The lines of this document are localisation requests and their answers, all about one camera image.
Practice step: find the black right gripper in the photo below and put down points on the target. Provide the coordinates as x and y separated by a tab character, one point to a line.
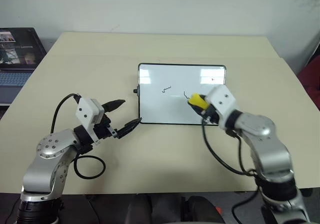
211	114

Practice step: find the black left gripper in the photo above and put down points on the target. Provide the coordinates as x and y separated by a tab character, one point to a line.
102	129

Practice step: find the yellow whiteboard eraser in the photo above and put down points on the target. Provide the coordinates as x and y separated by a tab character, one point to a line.
197	100

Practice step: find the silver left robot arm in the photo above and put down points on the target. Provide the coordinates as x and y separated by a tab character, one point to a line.
50	146

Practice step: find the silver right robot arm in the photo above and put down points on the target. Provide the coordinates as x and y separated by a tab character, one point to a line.
270	154

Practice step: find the black-framed whiteboard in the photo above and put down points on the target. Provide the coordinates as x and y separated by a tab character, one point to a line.
175	104

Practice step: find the black whiteboard side clip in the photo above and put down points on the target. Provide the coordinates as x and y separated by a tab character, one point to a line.
136	91

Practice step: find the red fabric object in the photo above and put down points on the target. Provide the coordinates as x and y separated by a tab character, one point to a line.
311	81

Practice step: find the open grey laptop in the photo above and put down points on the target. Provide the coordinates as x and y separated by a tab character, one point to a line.
15	59

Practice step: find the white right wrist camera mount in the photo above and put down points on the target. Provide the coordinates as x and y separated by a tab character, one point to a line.
221	99

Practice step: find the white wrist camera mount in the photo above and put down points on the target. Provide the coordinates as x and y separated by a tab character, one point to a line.
221	99
86	110

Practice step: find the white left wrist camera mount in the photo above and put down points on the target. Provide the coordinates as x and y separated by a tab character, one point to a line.
86	110

